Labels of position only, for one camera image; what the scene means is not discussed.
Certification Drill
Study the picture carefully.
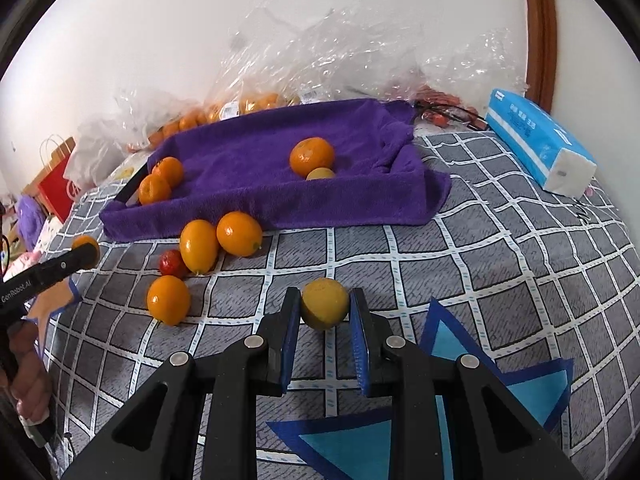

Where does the brown wooden door frame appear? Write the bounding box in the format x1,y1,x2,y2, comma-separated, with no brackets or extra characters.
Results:
517,0,558,113

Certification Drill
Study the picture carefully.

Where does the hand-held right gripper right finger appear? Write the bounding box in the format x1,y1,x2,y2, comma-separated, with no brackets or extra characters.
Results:
348,287,576,480

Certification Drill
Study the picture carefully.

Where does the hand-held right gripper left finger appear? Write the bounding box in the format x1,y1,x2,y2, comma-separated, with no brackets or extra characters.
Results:
60,287,303,480

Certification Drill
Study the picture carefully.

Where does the person's left hand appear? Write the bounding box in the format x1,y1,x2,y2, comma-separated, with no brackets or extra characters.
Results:
10,322,52,422

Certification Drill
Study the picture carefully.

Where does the grey translucent plastic bag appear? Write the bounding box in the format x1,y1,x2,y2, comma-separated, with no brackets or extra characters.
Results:
65,115,143,186

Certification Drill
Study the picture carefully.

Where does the small red tomato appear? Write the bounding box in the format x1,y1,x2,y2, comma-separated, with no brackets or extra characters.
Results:
159,249,190,278

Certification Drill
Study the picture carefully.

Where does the round orange with green stem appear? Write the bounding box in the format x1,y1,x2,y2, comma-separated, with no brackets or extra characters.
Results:
216,211,264,257

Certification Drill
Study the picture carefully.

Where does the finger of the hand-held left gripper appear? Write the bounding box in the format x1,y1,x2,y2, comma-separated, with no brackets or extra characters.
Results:
35,241,101,289

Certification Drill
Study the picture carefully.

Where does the purple plush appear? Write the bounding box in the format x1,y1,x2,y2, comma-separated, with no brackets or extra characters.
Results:
15,195,48,253

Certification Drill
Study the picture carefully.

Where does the grey checked blanket with stars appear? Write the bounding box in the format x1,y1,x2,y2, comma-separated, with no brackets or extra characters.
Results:
30,127,640,480

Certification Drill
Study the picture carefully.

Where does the red paper bag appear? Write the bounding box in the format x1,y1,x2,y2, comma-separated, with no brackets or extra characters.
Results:
37,135,81,223

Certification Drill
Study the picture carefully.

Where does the clear bag with oranges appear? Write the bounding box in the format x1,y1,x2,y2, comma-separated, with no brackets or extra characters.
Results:
115,87,216,153

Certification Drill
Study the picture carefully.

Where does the blue tissue pack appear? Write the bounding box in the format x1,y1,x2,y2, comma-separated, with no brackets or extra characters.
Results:
486,88,598,196

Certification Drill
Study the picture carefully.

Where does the oval orange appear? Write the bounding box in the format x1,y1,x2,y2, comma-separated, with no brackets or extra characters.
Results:
179,219,221,276

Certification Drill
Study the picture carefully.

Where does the white patterned pillow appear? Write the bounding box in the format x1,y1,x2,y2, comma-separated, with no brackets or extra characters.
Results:
35,212,71,251

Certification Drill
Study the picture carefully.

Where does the labelled clear bag of oranges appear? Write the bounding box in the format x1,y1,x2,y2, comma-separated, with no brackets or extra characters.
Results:
200,87,301,121

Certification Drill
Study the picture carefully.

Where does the crumpled clear plastic wrap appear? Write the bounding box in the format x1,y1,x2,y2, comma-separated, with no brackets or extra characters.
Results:
215,0,528,111

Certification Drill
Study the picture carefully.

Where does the clear bag of red berries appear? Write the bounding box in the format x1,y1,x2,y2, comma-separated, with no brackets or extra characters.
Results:
415,85,481,126

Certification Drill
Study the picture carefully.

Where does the white printed sheet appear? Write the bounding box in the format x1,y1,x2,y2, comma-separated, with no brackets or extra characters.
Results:
107,152,151,183

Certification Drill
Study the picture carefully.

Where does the black tray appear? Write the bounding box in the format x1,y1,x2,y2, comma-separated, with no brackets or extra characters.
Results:
117,157,153,208

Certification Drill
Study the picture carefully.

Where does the purple towel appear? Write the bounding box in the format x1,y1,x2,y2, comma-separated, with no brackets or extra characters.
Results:
99,99,452,243

